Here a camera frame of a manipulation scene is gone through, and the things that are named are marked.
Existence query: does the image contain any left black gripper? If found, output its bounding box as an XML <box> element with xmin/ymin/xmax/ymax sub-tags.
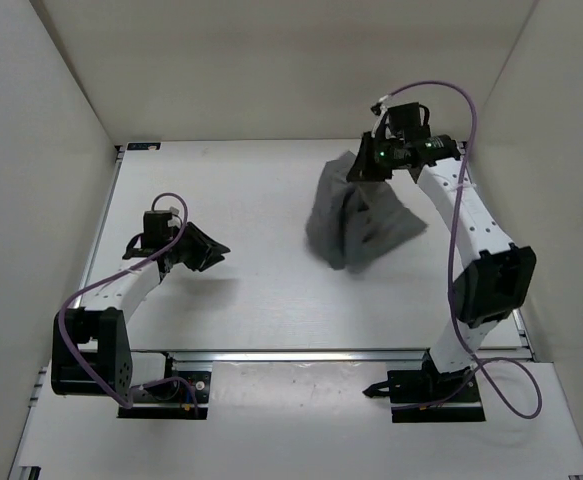
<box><xmin>167</xmin><ymin>219</ymin><xmax>230</xmax><ymax>271</ymax></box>

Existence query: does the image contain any grey pleated skirt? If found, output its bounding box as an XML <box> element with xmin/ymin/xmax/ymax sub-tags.
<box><xmin>305</xmin><ymin>151</ymin><xmax>427</xmax><ymax>272</ymax></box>

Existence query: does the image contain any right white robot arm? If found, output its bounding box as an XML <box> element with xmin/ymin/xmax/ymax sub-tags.
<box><xmin>347</xmin><ymin>132</ymin><xmax>536</xmax><ymax>409</ymax></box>

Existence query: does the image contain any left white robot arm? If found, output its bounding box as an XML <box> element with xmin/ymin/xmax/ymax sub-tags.
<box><xmin>50</xmin><ymin>220</ymin><xmax>230</xmax><ymax>408</ymax></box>

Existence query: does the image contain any left blue corner label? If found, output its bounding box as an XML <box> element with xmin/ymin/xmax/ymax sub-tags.
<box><xmin>126</xmin><ymin>142</ymin><xmax>161</xmax><ymax>151</ymax></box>

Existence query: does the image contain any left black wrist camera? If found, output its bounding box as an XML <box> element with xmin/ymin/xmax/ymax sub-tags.
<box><xmin>140</xmin><ymin>210</ymin><xmax>174</xmax><ymax>250</ymax></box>

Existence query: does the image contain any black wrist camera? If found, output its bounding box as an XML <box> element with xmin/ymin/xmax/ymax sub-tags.
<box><xmin>140</xmin><ymin>210</ymin><xmax>174</xmax><ymax>250</ymax></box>
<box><xmin>387</xmin><ymin>102</ymin><xmax>431</xmax><ymax>143</ymax></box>

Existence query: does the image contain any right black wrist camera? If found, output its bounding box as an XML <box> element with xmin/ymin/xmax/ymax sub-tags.
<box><xmin>387</xmin><ymin>102</ymin><xmax>431</xmax><ymax>143</ymax></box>

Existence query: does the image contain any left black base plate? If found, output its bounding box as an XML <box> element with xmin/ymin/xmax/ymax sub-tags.
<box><xmin>117</xmin><ymin>352</ymin><xmax>212</xmax><ymax>421</ymax></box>

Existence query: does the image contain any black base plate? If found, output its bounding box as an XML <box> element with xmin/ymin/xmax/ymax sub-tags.
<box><xmin>117</xmin><ymin>352</ymin><xmax>212</xmax><ymax>421</ymax></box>
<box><xmin>387</xmin><ymin>370</ymin><xmax>486</xmax><ymax>424</ymax></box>

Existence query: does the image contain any aluminium rail table front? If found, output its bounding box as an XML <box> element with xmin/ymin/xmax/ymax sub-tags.
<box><xmin>130</xmin><ymin>349</ymin><xmax>535</xmax><ymax>365</ymax></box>

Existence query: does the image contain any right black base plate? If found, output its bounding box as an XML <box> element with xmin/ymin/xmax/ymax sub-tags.
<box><xmin>387</xmin><ymin>370</ymin><xmax>486</xmax><ymax>424</ymax></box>

